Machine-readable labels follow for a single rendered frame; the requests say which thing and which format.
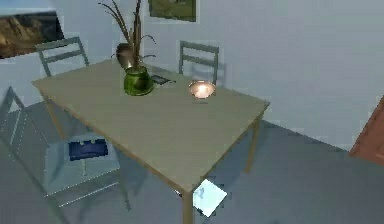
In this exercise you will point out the blue hardback book gold buckles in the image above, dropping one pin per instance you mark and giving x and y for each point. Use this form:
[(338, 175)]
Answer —
[(88, 149)]

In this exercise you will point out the shiny metal bowl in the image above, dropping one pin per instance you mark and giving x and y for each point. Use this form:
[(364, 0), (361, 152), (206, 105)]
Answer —
[(201, 89)]

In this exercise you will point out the beige wooden dining table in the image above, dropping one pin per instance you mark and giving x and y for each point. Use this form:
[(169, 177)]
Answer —
[(160, 130)]

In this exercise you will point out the grey slatted chair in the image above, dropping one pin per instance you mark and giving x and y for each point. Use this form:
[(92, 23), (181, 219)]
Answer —
[(61, 55), (199, 60), (66, 166)]

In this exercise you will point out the green round plant pot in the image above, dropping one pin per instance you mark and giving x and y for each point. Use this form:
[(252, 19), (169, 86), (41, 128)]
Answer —
[(138, 81)]

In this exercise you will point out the pale blue square cloth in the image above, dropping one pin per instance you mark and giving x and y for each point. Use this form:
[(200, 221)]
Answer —
[(209, 197)]

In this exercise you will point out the dark brown round vase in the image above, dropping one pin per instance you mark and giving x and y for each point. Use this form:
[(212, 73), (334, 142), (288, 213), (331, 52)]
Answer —
[(124, 54)]

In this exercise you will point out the brown dry house plant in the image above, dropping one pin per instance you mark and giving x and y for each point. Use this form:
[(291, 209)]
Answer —
[(132, 30)]

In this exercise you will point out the framed green landscape picture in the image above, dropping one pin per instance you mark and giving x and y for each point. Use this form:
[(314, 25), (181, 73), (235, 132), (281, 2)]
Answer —
[(172, 9)]

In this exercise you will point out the reddish brown wooden door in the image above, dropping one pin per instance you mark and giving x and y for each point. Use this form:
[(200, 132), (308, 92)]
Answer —
[(370, 136)]

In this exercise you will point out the framed rocky landscape picture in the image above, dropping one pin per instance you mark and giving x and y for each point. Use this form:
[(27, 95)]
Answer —
[(26, 33)]

